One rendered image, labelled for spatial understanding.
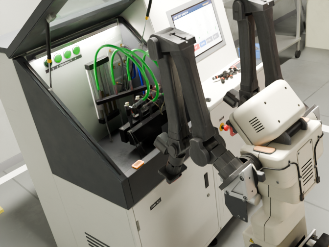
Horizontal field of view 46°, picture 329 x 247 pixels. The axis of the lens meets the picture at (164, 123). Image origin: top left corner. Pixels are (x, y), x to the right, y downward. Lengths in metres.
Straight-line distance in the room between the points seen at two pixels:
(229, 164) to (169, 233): 0.98
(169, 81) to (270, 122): 0.34
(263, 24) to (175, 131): 0.51
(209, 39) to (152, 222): 1.19
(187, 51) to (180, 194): 1.09
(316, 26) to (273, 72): 4.18
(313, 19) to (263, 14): 4.22
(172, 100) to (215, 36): 1.34
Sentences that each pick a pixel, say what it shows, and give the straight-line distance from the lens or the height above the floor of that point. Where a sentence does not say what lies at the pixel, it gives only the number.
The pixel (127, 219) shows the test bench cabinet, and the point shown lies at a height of 0.73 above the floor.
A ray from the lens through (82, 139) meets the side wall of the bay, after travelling 1.75.
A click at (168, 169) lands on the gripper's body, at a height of 1.09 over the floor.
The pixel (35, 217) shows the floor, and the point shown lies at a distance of 3.27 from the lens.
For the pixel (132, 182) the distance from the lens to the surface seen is 1.75.
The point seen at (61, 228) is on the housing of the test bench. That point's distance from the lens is 2.56.
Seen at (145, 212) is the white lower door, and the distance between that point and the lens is 1.90.
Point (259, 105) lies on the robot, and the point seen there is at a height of 1.37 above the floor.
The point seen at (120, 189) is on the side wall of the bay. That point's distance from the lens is 1.74.
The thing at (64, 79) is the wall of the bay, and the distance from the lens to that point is 2.06.
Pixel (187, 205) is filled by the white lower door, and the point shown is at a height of 0.51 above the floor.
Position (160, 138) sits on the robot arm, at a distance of 1.43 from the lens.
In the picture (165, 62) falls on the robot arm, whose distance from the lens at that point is 1.21.
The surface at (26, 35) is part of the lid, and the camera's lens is 1.70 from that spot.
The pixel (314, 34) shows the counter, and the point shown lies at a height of 0.18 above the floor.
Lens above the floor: 1.95
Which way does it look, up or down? 29 degrees down
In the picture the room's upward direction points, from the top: 9 degrees counter-clockwise
